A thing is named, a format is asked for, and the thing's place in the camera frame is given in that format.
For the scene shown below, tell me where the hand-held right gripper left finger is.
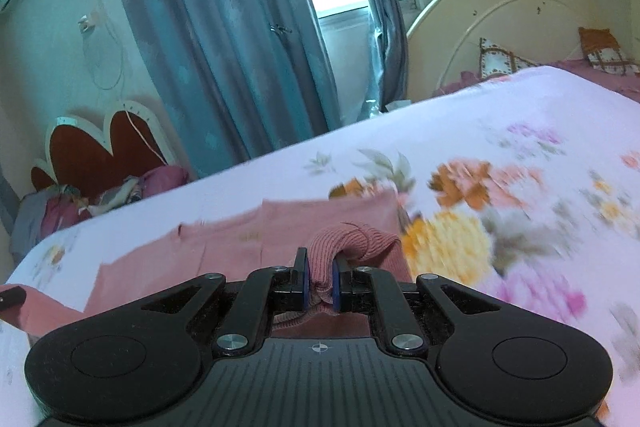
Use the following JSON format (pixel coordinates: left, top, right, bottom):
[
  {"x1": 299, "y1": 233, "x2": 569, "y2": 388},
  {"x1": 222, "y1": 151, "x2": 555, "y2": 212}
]
[{"x1": 115, "y1": 248, "x2": 312, "y2": 359}]

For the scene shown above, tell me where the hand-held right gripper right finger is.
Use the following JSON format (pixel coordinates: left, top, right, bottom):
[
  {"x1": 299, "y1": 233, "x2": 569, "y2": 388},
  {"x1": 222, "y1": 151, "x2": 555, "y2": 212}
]
[{"x1": 330, "y1": 257, "x2": 521, "y2": 353}]

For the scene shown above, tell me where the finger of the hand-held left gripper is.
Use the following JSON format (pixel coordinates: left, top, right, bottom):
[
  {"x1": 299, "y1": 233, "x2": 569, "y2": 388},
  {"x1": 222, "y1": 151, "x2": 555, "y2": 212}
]
[{"x1": 0, "y1": 286, "x2": 27, "y2": 309}]

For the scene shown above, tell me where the pink knit sweater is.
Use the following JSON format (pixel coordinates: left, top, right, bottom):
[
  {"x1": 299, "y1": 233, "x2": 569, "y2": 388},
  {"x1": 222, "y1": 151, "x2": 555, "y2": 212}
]
[{"x1": 0, "y1": 193, "x2": 405, "y2": 343}]

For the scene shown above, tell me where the pile of clothes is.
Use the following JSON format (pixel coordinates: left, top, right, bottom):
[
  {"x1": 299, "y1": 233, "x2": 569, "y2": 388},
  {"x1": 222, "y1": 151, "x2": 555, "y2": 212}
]
[{"x1": 10, "y1": 179, "x2": 146, "y2": 265}]

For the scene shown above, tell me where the patterned cloth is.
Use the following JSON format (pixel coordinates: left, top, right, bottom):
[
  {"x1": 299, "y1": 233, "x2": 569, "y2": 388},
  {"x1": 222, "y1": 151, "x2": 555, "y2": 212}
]
[{"x1": 90, "y1": 176, "x2": 147, "y2": 214}]

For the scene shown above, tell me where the red heart-shaped headboard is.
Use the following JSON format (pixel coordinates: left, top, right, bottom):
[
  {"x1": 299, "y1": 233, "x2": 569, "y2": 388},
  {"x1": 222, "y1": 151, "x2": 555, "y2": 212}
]
[{"x1": 31, "y1": 101, "x2": 178, "y2": 202}]

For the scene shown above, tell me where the maroon pillow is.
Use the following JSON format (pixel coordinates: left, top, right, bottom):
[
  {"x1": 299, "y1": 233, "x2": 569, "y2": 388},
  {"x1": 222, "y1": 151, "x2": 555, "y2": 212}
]
[{"x1": 142, "y1": 164, "x2": 191, "y2": 198}]

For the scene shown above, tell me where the floral pink bedsheet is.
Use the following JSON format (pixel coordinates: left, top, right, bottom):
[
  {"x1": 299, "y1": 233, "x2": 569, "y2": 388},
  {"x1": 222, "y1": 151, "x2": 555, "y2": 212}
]
[{"x1": 0, "y1": 66, "x2": 640, "y2": 427}]

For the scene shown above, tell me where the tied blue curtain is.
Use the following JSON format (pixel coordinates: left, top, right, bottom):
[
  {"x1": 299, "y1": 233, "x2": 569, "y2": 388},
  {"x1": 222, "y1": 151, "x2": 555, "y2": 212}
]
[{"x1": 315, "y1": 0, "x2": 412, "y2": 114}]

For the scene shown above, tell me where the wide blue curtain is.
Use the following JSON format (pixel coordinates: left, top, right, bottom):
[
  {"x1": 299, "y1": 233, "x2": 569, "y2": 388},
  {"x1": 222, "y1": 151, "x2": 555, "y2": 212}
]
[{"x1": 100, "y1": 0, "x2": 346, "y2": 168}]

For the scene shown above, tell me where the orange patterned pillow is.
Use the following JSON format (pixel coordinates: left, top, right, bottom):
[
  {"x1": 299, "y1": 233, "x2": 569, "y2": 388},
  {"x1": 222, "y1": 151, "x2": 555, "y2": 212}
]
[
  {"x1": 479, "y1": 38, "x2": 542, "y2": 80},
  {"x1": 578, "y1": 27, "x2": 640, "y2": 76}
]

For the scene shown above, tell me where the maroon bed cover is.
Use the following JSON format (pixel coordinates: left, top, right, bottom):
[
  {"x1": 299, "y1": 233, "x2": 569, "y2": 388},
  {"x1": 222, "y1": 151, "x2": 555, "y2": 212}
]
[{"x1": 432, "y1": 58, "x2": 640, "y2": 104}]

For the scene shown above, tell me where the white cable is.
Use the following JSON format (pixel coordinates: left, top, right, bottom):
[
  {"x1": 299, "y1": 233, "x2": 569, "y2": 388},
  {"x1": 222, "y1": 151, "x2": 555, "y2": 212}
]
[{"x1": 80, "y1": 0, "x2": 169, "y2": 166}]

